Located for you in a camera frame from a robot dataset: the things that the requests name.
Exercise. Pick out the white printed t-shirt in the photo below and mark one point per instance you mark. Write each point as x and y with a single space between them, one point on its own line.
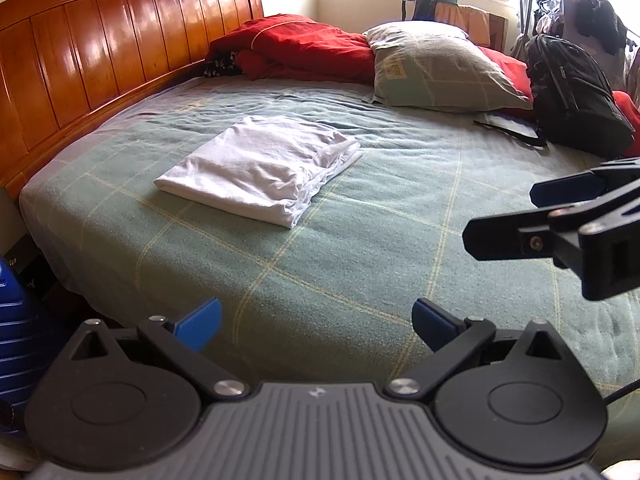
260 170

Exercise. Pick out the red folded quilt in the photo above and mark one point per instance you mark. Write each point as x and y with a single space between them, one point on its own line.
300 50

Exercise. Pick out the dark patterned cloth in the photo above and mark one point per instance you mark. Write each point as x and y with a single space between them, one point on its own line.
220 65

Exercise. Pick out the dark bedside box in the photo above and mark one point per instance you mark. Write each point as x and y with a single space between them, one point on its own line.
30 262

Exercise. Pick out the grey garment cover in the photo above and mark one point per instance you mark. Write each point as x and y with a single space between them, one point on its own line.
620 60

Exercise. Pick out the black fluffy garment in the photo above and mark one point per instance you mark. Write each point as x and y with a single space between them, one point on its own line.
600 20

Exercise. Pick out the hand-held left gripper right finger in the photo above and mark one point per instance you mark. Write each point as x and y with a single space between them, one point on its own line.
435 325

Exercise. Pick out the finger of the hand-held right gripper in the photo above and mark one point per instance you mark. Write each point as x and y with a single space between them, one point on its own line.
505 237
565 191

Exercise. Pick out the cardboard box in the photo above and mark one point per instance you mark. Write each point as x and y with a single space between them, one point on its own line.
475 22

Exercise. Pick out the wooden headboard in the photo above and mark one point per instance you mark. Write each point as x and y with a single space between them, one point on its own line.
100 55

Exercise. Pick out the white fluffy robe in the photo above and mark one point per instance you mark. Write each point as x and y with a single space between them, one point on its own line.
620 470

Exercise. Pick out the red cushion behind backpack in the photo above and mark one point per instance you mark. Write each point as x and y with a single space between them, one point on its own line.
631 115

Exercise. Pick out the beige hanging jacket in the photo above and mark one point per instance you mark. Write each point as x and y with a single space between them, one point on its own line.
632 65

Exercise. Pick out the black backpack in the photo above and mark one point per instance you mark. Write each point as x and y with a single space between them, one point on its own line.
575 95

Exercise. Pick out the red pillow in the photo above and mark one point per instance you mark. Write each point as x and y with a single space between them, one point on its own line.
510 72

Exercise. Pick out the grey pillow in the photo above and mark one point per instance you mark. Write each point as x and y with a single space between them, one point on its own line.
440 67

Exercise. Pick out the blue ribbed suitcase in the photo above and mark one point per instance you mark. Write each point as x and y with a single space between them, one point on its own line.
17 350

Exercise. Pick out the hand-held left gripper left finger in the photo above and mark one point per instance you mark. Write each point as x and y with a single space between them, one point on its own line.
200 322

